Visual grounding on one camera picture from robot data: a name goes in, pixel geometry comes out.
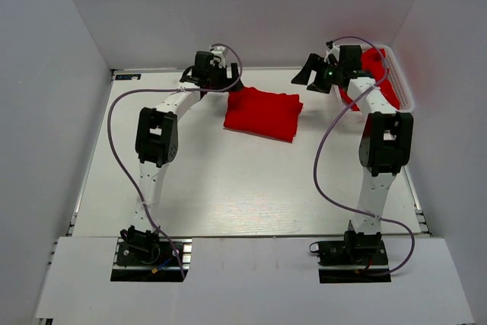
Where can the blue label sticker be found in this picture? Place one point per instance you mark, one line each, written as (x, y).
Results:
(127, 77)

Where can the red t shirt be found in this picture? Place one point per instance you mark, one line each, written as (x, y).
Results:
(262, 113)

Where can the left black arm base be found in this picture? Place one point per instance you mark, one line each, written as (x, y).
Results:
(145, 256)

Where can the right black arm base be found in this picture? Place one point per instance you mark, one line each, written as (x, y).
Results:
(355, 259)

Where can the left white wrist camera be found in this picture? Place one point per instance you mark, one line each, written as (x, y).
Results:
(219, 56)

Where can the red shirts pile in basket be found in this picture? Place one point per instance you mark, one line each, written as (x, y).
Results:
(372, 62)

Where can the white plastic basket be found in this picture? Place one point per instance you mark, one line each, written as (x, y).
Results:
(397, 79)

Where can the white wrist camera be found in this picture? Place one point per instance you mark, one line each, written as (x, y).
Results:
(332, 54)
(219, 56)

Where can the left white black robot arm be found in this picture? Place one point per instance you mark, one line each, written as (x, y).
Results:
(156, 140)

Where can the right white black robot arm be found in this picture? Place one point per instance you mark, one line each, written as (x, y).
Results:
(385, 144)

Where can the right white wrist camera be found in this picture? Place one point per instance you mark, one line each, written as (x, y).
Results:
(332, 54)

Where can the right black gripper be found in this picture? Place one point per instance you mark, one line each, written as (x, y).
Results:
(316, 63)

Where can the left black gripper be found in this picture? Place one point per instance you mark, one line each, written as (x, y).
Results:
(227, 81)

